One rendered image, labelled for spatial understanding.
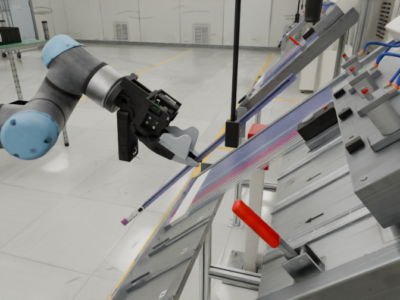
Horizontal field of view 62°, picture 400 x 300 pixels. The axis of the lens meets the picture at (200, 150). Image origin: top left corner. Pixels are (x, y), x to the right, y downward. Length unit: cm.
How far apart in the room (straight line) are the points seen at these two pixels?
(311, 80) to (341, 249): 472
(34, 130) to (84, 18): 1049
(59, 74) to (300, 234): 50
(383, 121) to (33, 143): 48
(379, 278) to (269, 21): 887
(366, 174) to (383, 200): 3
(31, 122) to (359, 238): 47
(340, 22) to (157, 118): 123
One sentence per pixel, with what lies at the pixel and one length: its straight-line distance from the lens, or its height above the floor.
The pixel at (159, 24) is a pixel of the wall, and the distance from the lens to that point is 987.
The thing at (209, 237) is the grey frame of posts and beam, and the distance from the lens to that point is 126.
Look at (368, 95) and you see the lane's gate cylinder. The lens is 35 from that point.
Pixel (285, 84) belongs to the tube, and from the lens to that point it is 57.
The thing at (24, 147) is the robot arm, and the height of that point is 107.
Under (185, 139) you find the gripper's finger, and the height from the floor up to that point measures 104.
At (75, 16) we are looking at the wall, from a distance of 1119.
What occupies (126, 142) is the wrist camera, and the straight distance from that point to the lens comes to 68.
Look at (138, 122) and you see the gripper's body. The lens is 63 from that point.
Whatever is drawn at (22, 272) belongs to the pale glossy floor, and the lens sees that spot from 202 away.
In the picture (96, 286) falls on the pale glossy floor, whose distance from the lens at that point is 182.
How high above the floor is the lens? 128
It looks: 25 degrees down
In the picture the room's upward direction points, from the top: straight up
